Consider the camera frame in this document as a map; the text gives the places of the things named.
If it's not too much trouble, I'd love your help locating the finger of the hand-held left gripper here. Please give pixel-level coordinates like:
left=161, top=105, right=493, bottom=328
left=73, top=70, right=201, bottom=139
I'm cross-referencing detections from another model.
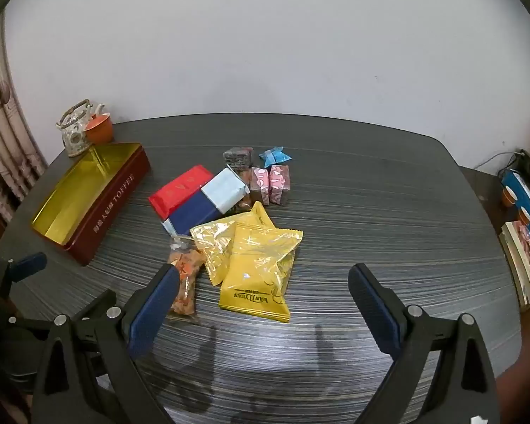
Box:
left=0, top=252, right=48, bottom=325
left=68, top=289, right=118, bottom=332

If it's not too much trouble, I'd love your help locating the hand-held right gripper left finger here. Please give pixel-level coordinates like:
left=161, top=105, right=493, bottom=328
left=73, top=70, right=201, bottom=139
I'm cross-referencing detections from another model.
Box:
left=32, top=263, right=181, bottom=424

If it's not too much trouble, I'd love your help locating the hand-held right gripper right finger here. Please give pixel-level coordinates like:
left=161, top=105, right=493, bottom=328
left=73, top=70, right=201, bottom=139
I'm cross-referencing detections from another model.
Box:
left=348, top=263, right=500, bottom=424

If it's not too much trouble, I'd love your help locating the navy blue snack packet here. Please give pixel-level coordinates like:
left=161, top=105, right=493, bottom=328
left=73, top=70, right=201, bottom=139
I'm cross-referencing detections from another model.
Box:
left=161, top=190, right=224, bottom=237

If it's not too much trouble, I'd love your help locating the red tin box gold inside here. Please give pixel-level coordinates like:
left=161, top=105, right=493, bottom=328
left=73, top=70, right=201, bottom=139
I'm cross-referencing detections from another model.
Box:
left=30, top=142, right=151, bottom=266

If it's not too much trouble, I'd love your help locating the yellow snack packet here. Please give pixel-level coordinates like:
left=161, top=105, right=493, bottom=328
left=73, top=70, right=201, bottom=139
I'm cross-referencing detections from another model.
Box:
left=190, top=201, right=275, bottom=286
left=218, top=224, right=304, bottom=324

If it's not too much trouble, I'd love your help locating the red snack packet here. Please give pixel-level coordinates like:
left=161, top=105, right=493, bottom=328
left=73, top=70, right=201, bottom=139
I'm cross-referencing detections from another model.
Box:
left=148, top=164, right=214, bottom=220

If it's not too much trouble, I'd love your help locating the light blue snack packet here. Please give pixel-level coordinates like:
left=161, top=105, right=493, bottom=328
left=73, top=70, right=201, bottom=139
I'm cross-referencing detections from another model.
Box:
left=201, top=167, right=251, bottom=215

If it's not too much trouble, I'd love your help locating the blue and clear candy packet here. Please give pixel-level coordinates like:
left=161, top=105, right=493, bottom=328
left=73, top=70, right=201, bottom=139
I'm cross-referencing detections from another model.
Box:
left=259, top=145, right=293, bottom=165

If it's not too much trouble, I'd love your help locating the clear packet of orange snack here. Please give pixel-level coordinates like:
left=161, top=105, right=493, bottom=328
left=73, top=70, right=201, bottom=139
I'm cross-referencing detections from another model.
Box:
left=167, top=241, right=205, bottom=319

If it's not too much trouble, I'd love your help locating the beige patterned curtain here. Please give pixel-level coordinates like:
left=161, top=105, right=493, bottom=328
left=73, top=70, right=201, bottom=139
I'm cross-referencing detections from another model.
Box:
left=0, top=22, right=49, bottom=230

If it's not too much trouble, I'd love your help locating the floral ceramic teapot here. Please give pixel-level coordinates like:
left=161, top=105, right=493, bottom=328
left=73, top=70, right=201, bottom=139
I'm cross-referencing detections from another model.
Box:
left=55, top=99, right=107, bottom=158

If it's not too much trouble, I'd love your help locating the orange lidded teacup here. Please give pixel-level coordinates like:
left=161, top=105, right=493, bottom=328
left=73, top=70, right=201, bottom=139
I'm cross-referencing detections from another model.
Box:
left=84, top=113, right=114, bottom=146

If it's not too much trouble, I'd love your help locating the stack of books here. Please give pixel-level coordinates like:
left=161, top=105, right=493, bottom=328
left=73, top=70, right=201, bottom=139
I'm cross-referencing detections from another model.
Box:
left=499, top=221, right=530, bottom=310

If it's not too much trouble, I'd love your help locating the dark wrapped candy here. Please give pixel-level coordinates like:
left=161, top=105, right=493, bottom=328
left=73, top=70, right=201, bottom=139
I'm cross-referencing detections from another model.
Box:
left=223, top=146, right=253, bottom=172

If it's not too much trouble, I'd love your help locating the blue box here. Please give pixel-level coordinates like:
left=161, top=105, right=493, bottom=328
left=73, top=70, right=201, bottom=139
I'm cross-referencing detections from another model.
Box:
left=501, top=171, right=530, bottom=252

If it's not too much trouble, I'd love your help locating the white cable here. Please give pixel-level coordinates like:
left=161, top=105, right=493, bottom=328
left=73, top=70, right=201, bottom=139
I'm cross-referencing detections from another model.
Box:
left=475, top=152, right=519, bottom=171

